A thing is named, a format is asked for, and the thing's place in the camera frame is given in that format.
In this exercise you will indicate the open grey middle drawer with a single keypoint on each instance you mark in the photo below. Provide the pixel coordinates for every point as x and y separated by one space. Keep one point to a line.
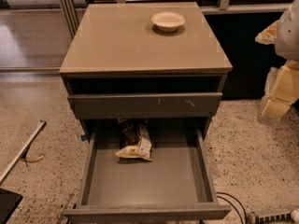
175 185

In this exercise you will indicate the black panel at corner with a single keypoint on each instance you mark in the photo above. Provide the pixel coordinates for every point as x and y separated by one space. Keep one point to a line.
9 201

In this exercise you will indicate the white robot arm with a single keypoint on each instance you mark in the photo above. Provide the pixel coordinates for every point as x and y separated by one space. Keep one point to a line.
287 39

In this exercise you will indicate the white paper bowl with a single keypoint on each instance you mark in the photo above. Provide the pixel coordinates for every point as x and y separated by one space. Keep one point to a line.
168 22

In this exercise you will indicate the grey metal bar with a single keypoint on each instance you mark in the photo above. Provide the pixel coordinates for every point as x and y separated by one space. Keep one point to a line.
22 154

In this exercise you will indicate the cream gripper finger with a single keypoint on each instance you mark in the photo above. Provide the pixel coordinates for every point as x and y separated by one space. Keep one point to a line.
268 35
281 90

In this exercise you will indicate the white power strip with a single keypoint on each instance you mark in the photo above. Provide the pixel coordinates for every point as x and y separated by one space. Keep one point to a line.
281 214

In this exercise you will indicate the closed grey top drawer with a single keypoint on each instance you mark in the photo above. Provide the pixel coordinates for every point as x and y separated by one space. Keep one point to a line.
137 106

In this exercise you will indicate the grey drawer cabinet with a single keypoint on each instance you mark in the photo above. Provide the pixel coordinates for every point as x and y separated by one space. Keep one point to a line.
118 50

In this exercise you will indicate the blue tape piece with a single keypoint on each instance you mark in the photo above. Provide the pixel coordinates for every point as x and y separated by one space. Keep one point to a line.
83 137

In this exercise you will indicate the brown chip bag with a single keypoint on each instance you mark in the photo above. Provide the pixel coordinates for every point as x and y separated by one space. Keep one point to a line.
135 139

